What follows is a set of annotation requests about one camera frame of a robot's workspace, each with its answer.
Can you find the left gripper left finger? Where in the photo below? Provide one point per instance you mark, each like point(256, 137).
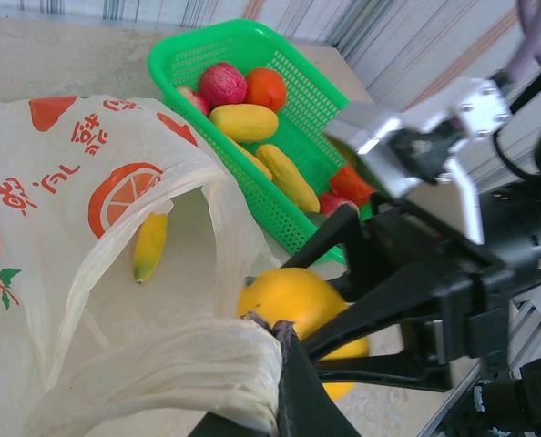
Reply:
point(234, 428)

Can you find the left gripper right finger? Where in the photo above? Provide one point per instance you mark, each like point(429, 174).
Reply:
point(302, 400)

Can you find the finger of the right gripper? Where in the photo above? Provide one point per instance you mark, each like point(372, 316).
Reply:
point(389, 359)
point(339, 227)

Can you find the orange fake tangerine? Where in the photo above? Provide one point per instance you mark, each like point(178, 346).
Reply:
point(348, 184)
point(267, 88)

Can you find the long yellow fake fruit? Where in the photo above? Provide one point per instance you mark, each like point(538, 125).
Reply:
point(288, 175)
point(257, 163)

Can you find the round yellow fake mango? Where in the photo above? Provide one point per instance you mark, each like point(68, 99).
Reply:
point(288, 305)

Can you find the green plastic basket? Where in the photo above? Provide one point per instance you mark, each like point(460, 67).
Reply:
point(307, 104)

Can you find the plump yellow fake mango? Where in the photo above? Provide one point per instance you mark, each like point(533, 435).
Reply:
point(243, 123)

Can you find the red bumpy fake lychee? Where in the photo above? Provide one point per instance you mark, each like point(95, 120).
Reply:
point(222, 85)

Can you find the yellow fake banana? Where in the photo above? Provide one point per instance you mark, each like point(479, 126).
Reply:
point(151, 248)

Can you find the fruit-print plastic bag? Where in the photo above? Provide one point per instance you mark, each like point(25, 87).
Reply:
point(47, 159)

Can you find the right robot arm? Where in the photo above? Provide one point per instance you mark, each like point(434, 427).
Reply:
point(539, 396)

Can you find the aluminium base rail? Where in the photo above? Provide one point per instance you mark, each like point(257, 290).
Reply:
point(532, 318)

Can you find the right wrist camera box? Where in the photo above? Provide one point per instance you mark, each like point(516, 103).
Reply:
point(380, 132)

